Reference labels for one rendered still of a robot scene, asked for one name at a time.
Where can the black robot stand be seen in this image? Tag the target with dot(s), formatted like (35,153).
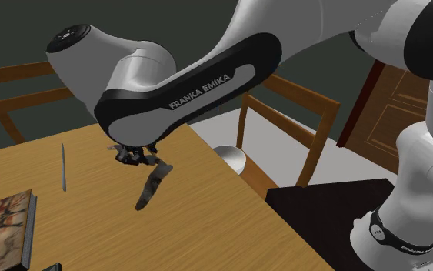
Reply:
(313,214)

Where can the white round bowl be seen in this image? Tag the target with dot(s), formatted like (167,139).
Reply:
(233,157)

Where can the brown wooden door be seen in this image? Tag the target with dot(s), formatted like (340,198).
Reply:
(388,120)

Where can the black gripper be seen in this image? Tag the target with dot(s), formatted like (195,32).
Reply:
(129,157)

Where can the small black object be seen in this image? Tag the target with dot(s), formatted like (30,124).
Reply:
(53,267)

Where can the thin grey pen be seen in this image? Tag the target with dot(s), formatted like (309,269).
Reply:
(64,169)

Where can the dark grey flat kitchen tool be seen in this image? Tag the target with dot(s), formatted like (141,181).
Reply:
(151,186)

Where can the wooden chair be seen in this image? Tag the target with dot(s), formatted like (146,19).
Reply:
(306,135)
(2,103)

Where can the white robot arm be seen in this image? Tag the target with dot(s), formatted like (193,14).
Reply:
(145,75)

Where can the wooden table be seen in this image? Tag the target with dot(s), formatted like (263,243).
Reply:
(186,232)

